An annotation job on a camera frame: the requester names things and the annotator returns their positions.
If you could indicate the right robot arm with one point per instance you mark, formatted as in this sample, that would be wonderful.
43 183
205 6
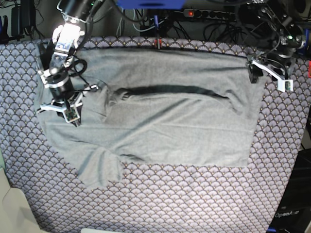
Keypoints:
57 61

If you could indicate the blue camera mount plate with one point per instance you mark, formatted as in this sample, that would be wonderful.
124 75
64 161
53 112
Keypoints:
151 4

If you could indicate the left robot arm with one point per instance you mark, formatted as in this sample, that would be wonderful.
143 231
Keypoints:
277 37

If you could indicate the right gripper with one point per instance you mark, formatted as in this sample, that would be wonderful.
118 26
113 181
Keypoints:
67 100

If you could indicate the red clamp at right edge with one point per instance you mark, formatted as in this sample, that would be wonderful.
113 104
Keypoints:
309 69

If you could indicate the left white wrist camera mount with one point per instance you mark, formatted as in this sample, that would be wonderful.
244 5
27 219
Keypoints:
278 71

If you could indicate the white power strip red switch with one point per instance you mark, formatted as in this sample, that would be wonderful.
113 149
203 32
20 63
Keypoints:
209 14

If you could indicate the fan-patterned table cloth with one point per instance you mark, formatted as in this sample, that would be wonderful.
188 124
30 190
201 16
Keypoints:
150 198

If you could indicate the grey T-shirt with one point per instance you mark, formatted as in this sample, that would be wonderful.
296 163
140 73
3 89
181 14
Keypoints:
158 107

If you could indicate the red black table clamp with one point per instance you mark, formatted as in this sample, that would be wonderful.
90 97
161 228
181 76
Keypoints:
157 34

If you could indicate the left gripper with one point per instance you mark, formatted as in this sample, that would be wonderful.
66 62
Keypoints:
255 72

